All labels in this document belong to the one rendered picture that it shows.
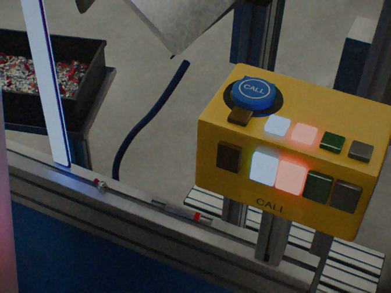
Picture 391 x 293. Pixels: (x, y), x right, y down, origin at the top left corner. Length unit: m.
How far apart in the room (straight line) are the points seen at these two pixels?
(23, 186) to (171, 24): 0.31
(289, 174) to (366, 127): 0.08
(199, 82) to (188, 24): 1.49
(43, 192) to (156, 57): 1.75
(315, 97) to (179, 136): 1.55
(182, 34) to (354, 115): 0.38
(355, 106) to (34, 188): 0.44
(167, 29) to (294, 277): 0.40
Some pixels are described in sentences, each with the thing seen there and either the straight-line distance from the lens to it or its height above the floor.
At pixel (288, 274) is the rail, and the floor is 0.86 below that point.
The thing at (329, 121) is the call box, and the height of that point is 1.07.
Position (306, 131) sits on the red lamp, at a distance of 0.47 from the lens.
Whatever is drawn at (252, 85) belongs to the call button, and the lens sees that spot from 0.50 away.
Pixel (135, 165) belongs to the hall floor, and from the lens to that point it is 1.94.
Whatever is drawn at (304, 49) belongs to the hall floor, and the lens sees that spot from 2.60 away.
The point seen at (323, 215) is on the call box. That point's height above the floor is 1.01.
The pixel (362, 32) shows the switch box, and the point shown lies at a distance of 1.10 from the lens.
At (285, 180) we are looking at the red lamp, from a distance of 0.48.
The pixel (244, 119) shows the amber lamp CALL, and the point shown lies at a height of 1.08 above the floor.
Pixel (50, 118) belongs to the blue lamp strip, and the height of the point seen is 0.94.
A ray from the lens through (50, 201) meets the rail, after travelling 0.76.
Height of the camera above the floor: 1.38
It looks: 43 degrees down
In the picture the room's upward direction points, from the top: 3 degrees clockwise
